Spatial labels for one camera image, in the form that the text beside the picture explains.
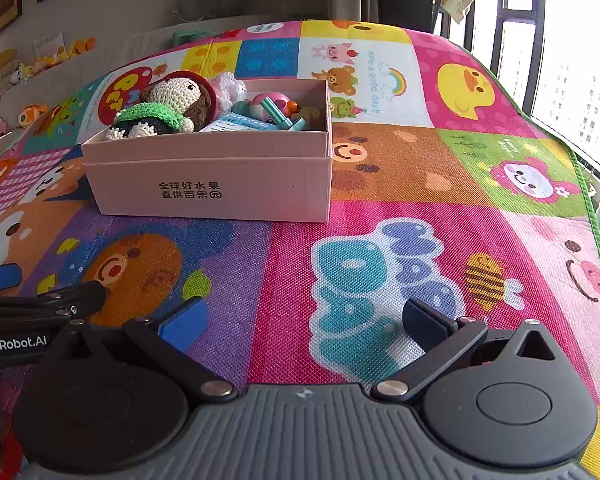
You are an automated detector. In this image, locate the crochet doll with red hat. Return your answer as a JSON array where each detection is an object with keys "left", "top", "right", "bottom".
[{"left": 105, "top": 71, "right": 220, "bottom": 142}]

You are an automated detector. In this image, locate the white lace cloth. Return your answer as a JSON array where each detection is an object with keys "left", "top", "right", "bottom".
[{"left": 212, "top": 72, "right": 251, "bottom": 111}]

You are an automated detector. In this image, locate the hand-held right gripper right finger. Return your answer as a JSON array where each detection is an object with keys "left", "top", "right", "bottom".
[{"left": 371, "top": 298, "right": 573, "bottom": 402}]

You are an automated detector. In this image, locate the teal toy figure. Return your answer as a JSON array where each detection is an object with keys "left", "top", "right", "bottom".
[{"left": 231, "top": 96, "right": 325, "bottom": 133}]

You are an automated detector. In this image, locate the black window frame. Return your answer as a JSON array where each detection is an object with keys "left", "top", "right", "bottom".
[{"left": 430, "top": 0, "right": 600, "bottom": 186}]

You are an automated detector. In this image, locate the colourful cartoon play mat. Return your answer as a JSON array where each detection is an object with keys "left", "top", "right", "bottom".
[{"left": 0, "top": 19, "right": 600, "bottom": 480}]

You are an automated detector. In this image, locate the small white plush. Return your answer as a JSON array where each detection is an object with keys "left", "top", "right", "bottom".
[{"left": 7, "top": 62, "right": 33, "bottom": 86}]

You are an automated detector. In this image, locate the blue white biscuit packet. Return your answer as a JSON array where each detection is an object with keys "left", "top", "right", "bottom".
[{"left": 200, "top": 112, "right": 281, "bottom": 133}]

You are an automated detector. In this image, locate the white paper card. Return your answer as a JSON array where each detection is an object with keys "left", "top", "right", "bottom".
[{"left": 32, "top": 31, "right": 66, "bottom": 58}]

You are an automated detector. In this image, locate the green folded cloth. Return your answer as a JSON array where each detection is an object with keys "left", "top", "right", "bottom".
[{"left": 172, "top": 29, "right": 216, "bottom": 47}]

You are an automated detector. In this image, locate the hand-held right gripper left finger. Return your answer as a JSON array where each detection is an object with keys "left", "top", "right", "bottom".
[{"left": 45, "top": 296, "right": 241, "bottom": 403}]

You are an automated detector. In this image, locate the yellow plush toy pile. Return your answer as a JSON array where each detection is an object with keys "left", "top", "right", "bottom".
[{"left": 32, "top": 36, "right": 97, "bottom": 73}]

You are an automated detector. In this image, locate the beige sofa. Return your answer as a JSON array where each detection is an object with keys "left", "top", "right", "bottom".
[{"left": 0, "top": 14, "right": 271, "bottom": 151}]

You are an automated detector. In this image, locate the orange fish plush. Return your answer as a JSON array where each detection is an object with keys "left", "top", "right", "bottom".
[{"left": 17, "top": 104, "right": 48, "bottom": 128}]

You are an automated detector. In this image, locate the pink cardboard box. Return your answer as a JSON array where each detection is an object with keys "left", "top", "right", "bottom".
[{"left": 81, "top": 77, "right": 333, "bottom": 224}]

